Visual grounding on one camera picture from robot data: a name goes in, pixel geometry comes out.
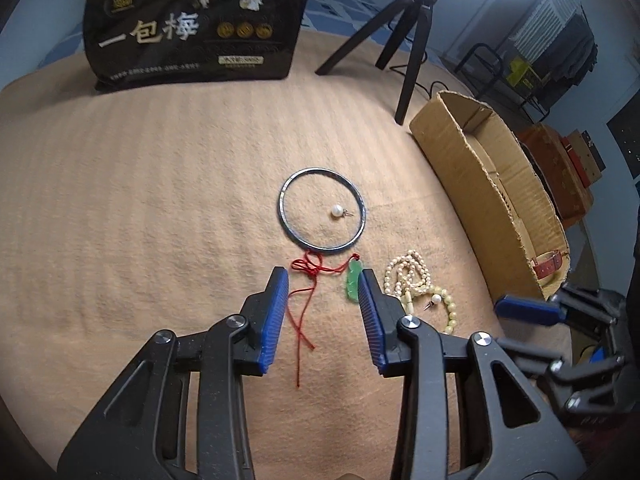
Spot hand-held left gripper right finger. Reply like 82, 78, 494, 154
357, 268, 586, 480

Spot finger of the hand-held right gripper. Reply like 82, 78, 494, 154
492, 335, 628, 416
494, 282, 626, 333

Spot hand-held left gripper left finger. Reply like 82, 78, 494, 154
57, 266, 291, 480

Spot green jade pendant red cord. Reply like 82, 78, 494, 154
290, 251, 364, 388

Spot cream bead necklace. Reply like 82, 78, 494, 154
384, 254, 431, 313

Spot pale yellow bead bracelet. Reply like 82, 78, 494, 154
422, 285, 459, 335

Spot dark blue bangle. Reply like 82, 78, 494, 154
276, 169, 368, 252

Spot cardboard box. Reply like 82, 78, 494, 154
409, 90, 571, 301

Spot orange patterned cloth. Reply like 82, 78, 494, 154
515, 122, 596, 221

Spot brown cardboard carton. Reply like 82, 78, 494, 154
562, 130, 607, 186

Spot dark window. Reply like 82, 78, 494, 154
606, 92, 640, 181

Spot yellow crate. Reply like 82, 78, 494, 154
506, 57, 543, 88

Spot dark hanging clothes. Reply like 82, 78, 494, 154
550, 10, 599, 92

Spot black tripod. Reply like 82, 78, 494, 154
315, 0, 446, 126

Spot striped hanging towel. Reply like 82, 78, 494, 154
509, 0, 581, 53

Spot black printed snack bag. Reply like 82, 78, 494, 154
82, 0, 313, 93

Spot red leather watch strap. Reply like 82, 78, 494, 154
531, 250, 563, 281

